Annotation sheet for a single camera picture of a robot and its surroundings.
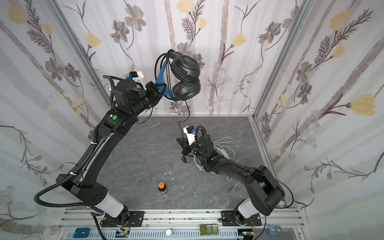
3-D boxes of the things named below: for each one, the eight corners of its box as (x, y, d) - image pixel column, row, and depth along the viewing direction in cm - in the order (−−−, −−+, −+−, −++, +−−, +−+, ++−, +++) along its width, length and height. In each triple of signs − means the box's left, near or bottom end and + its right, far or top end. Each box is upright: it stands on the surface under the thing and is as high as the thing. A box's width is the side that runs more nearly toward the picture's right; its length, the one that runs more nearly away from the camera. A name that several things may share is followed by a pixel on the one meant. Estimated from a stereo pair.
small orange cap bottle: (160, 194, 84) (157, 189, 76) (161, 188, 86) (158, 182, 78) (167, 194, 84) (164, 189, 76) (168, 188, 86) (165, 182, 79)
